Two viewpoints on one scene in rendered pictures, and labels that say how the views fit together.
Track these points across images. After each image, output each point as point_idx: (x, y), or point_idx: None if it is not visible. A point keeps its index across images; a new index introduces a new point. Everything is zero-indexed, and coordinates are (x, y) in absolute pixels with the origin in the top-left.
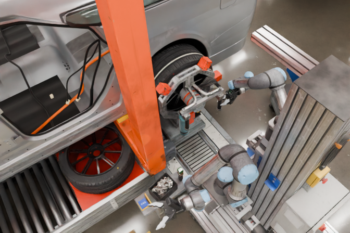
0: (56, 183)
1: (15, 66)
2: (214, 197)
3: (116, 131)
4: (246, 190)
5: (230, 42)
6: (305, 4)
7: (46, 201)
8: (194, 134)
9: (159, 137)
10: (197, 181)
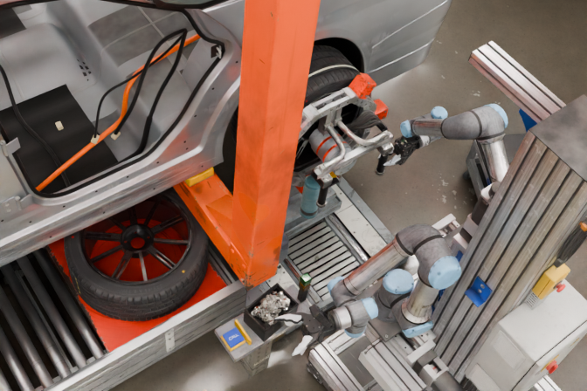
0: (39, 302)
1: None
2: (372, 324)
3: (178, 203)
4: None
5: (406, 48)
6: None
7: None
8: (318, 222)
9: (282, 212)
10: (355, 286)
